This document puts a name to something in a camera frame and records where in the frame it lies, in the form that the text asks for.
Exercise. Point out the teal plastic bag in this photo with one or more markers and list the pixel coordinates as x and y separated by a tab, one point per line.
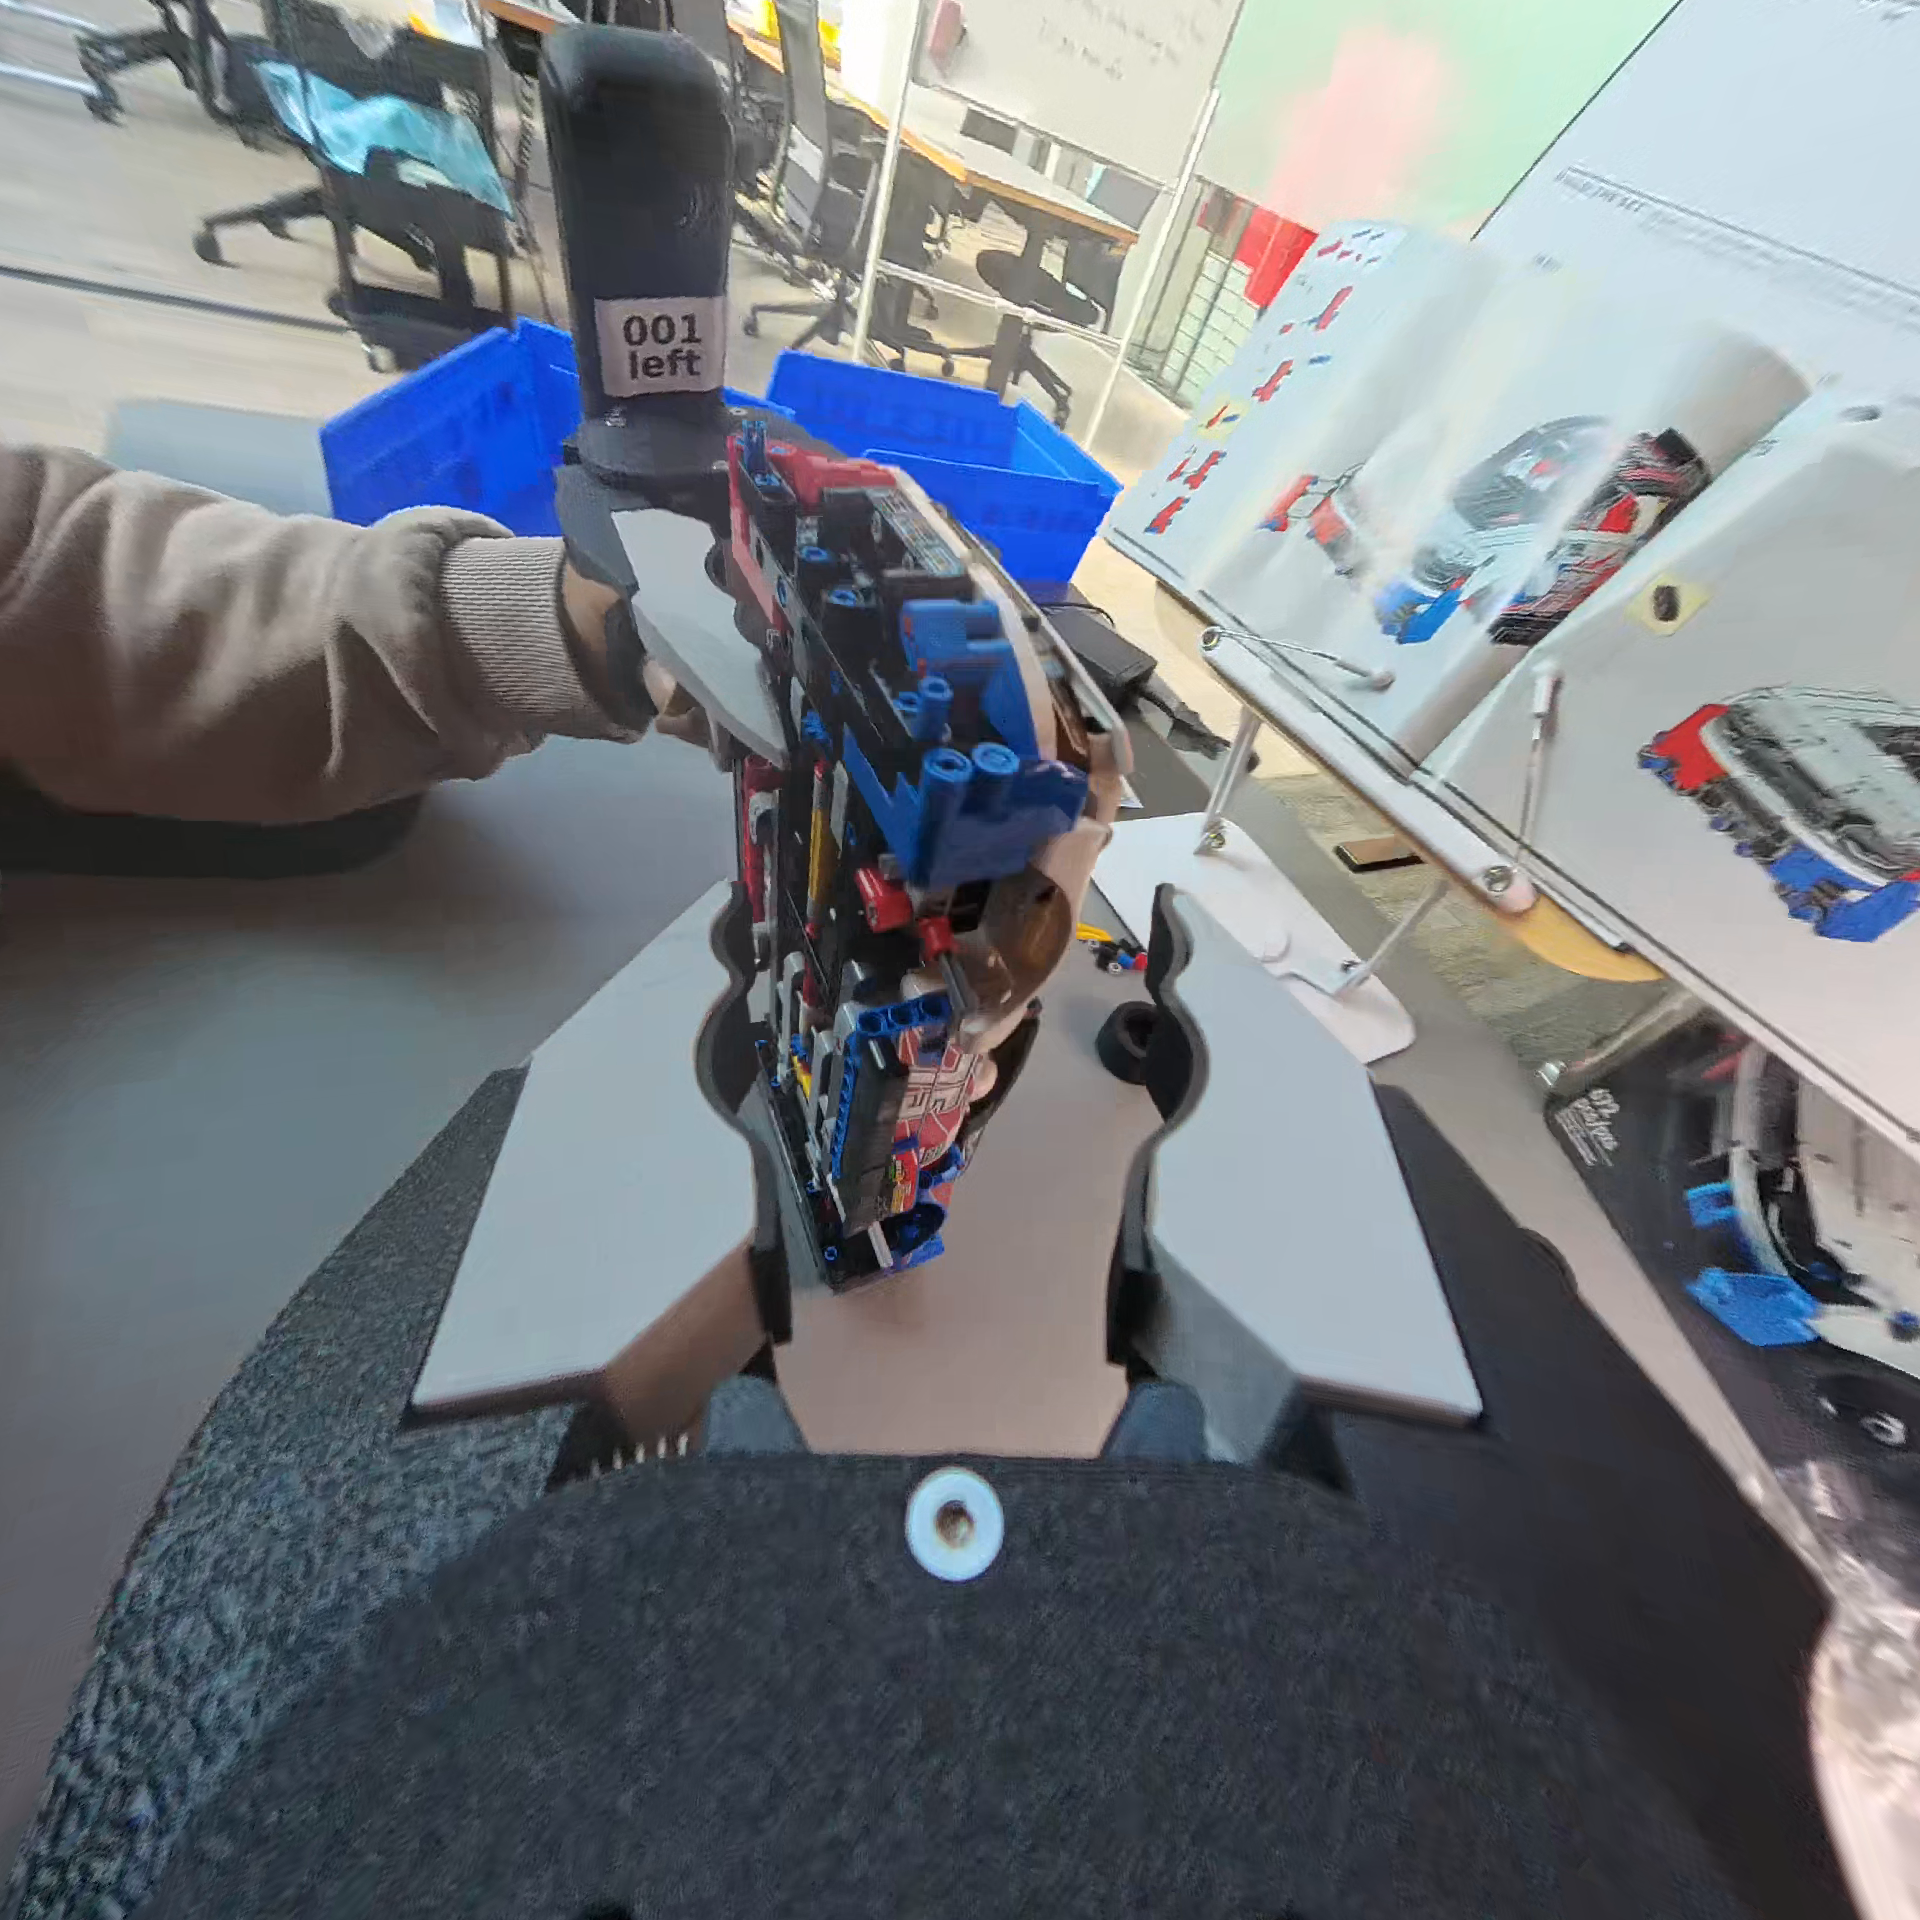
390	129

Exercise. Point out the small yellow black brick assembly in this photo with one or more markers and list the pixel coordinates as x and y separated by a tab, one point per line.
1114	955

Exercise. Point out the wooden background table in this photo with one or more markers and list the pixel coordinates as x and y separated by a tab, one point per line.
1037	189

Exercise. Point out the black rubber tyre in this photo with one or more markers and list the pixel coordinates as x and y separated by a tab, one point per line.
1132	1043

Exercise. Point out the printed car model box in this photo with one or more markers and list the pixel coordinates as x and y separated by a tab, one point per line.
1652	1184

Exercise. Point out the black power adapter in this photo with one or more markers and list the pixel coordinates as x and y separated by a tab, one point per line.
1102	653

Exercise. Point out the stack of red crates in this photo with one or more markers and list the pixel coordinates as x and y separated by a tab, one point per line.
1276	255

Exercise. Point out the red brick connector piece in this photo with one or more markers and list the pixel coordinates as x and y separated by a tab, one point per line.
833	473

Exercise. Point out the open instruction booklet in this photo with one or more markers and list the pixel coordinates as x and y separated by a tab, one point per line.
1652	300

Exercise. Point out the person's left forearm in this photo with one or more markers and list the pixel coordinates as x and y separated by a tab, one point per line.
271	629

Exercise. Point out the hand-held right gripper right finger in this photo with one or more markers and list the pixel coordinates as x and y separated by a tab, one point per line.
1307	1230

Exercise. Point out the white wall board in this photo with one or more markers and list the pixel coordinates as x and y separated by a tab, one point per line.
1095	61

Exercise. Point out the blue plastic bin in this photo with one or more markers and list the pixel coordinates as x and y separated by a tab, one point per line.
975	451
452	436

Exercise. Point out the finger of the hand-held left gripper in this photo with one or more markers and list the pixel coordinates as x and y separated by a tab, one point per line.
1081	675
698	616

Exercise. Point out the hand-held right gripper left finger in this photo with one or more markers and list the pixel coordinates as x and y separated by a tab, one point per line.
601	1200

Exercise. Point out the person's left hand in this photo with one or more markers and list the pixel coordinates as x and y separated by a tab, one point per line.
676	717

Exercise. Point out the black office chair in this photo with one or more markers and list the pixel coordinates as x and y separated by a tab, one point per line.
195	839
1037	300
421	255
839	212

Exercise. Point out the clear plastic bag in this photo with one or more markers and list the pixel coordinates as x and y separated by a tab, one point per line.
1861	1724

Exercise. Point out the brick-built race car model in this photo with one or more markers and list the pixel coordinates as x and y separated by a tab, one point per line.
901	839

